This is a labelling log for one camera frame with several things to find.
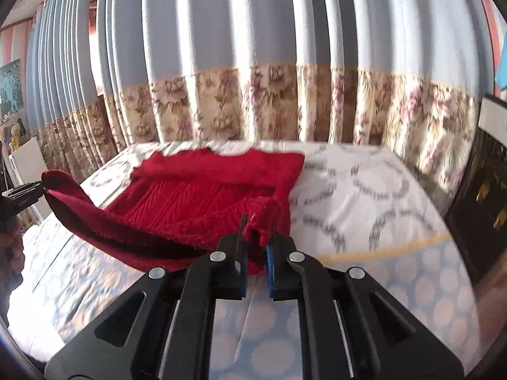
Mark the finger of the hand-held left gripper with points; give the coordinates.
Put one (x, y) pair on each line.
(23, 197)

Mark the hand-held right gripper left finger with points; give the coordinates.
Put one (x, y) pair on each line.
(222, 273)

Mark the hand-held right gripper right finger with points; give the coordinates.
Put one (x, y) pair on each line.
(283, 273)

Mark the red knitted sweater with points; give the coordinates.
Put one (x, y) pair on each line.
(186, 202)

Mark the person's left hand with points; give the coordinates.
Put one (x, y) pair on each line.
(11, 253)

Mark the white cabinet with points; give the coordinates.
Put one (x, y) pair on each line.
(25, 166)

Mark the dotted patterned bed sheet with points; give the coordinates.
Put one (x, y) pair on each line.
(356, 206)

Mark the black and white water dispenser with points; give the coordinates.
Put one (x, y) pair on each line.
(479, 190)

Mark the blue floral hem curtain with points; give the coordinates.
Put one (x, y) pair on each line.
(277, 47)

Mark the blue cloth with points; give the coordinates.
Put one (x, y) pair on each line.
(502, 67)

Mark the wall poster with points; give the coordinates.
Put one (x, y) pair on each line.
(10, 89)

